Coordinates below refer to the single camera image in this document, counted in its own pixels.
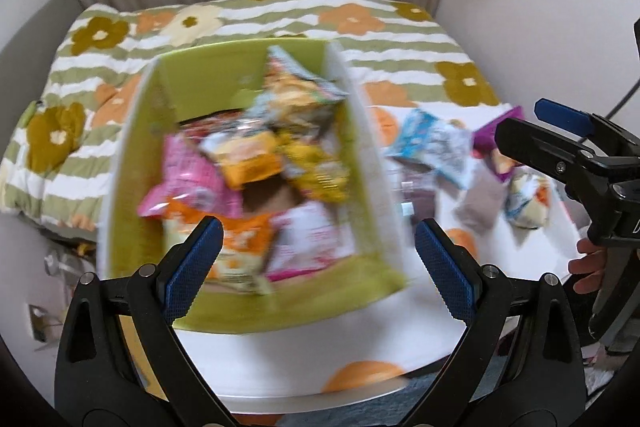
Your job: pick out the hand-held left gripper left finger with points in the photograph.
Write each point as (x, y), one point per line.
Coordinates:
(192, 267)

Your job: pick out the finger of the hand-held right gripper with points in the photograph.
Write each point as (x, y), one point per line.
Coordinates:
(560, 116)
(540, 152)

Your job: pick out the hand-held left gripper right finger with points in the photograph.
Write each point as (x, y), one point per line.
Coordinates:
(445, 272)

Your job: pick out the pink snack packet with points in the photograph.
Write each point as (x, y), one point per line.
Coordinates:
(307, 239)
(192, 177)

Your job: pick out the green cardboard box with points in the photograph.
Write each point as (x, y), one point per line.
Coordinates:
(310, 302)

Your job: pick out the dark red snack packet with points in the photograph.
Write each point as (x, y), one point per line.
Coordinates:
(215, 125)

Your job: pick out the yellow chip packet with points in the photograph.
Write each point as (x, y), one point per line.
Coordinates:
(315, 169)

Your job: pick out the beige silver snack packet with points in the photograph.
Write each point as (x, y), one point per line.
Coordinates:
(295, 93)

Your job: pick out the person's right hand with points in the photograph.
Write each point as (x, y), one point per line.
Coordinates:
(589, 264)

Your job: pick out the pale yellow snack packet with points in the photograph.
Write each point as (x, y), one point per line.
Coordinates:
(527, 201)

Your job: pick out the grey brown snack packet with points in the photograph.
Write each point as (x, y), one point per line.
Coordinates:
(480, 208)

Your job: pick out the dark purple snack packet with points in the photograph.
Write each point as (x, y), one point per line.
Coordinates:
(421, 198)

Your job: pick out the light blue snack packet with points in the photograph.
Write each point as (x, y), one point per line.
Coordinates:
(430, 142)

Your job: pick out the white orange-print tablecloth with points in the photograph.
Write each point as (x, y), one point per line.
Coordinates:
(300, 357)

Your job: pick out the floral striped blanket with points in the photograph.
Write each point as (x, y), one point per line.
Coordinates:
(60, 132)

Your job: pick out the grey bed headboard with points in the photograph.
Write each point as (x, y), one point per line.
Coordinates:
(30, 27)

